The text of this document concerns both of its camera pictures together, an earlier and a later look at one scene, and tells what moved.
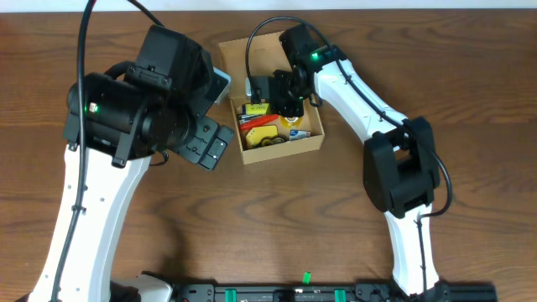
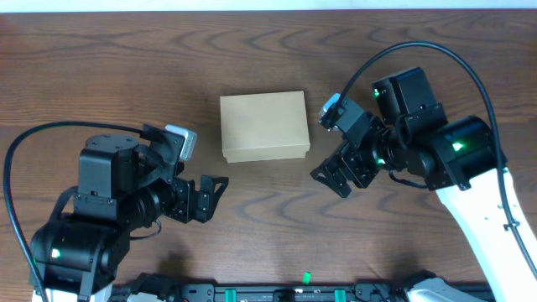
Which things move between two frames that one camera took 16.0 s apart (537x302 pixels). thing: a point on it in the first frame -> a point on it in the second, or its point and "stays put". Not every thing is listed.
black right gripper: (281, 101) -> (357, 164)
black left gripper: (208, 143) -> (186, 199)
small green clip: (306, 278) stays put
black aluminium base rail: (325, 292) stays put
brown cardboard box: (261, 55) -> (264, 127)
